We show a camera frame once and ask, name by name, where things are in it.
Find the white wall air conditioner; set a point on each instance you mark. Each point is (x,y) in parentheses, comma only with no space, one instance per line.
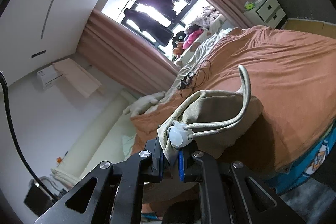
(48,76)

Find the pink window curtain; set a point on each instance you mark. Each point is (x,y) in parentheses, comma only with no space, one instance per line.
(129,59)

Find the white bedside drawer cabinet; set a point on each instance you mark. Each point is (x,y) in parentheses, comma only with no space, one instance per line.
(266,13)

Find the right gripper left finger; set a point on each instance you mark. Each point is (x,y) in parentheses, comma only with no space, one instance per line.
(154,172)

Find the orange bed cover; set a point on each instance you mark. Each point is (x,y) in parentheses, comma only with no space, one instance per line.
(292,74)

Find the cream padded headboard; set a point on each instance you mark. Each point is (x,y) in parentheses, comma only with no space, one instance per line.
(101,141)

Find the white plush toy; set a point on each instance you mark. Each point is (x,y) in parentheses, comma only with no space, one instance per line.
(143,104)

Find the grey patterned blanket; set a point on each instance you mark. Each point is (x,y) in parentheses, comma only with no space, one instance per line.
(193,59)

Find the white cord stopper toggle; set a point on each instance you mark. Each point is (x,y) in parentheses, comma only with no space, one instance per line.
(178,135)

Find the pink plush toy pile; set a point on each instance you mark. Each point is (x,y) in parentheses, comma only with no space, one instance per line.
(199,25)

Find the dark hanging clothes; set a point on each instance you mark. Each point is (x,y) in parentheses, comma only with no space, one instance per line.
(156,20)

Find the black box on nightstand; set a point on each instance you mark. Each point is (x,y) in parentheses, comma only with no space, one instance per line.
(37,200)

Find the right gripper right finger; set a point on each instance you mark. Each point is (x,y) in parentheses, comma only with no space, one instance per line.
(188,168)

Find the blue patterned bed sheet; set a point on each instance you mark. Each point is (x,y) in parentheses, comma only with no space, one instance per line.
(304,167)

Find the beige large garment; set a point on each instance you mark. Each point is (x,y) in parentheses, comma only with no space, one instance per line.
(208,110)

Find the mint green pillow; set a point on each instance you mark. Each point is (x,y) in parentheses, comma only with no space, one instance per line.
(127,144)

